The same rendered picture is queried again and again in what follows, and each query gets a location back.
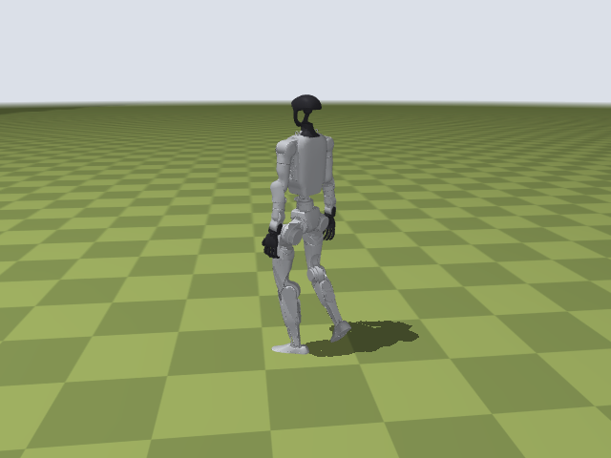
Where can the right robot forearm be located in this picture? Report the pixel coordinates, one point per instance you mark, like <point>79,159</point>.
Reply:
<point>329,196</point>

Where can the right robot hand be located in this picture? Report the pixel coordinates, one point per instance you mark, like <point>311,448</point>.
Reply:
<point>331,225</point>

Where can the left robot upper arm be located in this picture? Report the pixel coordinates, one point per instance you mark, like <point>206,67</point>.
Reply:
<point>285,150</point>

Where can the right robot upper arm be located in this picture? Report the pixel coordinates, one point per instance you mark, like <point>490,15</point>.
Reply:
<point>330,145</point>

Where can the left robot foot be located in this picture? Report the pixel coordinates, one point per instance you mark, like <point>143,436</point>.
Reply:
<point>286,348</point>

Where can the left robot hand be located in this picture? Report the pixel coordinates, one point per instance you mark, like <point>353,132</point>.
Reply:
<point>271,241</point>

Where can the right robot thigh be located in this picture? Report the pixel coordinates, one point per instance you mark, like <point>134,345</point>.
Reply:
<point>313,242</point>

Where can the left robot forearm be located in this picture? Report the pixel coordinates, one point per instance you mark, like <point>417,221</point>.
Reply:
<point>278,199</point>

